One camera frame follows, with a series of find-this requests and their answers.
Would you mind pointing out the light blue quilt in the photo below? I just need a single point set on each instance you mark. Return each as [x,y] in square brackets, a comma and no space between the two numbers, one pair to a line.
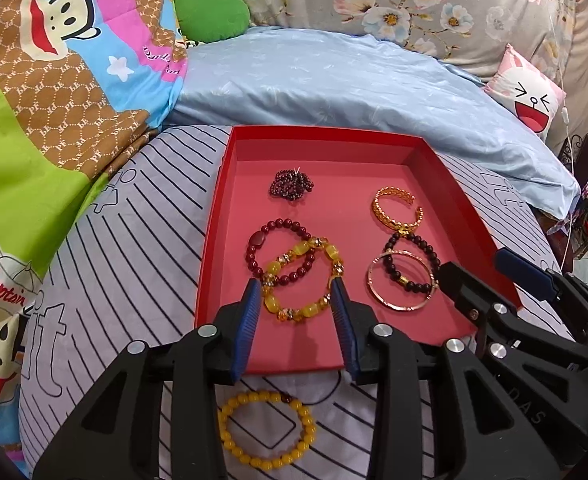
[324,80]

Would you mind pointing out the pink rabbit face cushion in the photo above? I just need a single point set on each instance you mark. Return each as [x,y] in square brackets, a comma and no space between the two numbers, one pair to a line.
[529,95]

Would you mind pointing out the cartoon monkey printed blanket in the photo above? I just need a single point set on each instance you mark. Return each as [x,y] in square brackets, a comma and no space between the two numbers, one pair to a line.
[49,85]

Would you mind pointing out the thin gold bangle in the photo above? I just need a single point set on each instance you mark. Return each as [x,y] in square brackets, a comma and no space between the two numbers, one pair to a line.
[403,306]

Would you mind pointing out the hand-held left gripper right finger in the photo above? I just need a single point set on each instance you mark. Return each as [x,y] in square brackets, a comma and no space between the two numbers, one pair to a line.
[346,330]

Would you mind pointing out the grey striped bed sheet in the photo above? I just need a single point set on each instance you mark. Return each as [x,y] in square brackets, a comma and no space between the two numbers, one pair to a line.
[139,240]

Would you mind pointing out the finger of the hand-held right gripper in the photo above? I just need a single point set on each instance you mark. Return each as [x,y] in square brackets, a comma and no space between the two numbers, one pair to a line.
[521,272]
[469,295]

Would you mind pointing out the green pillow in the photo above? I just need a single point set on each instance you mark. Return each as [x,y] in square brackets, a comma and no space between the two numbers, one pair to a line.
[209,15]

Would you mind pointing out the red cardboard box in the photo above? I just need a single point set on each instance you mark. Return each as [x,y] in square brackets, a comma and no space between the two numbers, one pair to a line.
[324,210]

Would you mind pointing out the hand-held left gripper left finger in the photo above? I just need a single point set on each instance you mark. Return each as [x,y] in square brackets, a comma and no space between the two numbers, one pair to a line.
[246,330]

